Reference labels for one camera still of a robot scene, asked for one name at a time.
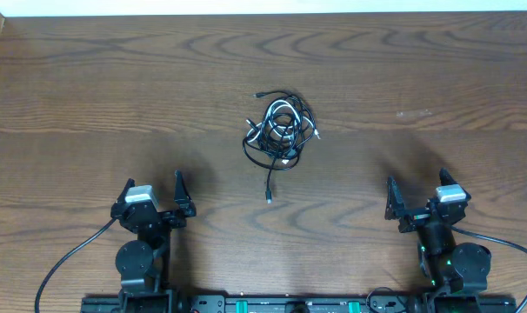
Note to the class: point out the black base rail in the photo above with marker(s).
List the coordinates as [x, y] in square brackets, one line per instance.
[224, 304]

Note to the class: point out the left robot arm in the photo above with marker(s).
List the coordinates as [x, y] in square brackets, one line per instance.
[143, 263]

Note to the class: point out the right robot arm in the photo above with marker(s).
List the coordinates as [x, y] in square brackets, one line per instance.
[457, 272]

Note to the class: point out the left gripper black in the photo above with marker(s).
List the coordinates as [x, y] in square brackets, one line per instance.
[160, 216]

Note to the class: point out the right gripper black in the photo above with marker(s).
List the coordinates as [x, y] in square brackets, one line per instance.
[418, 216]

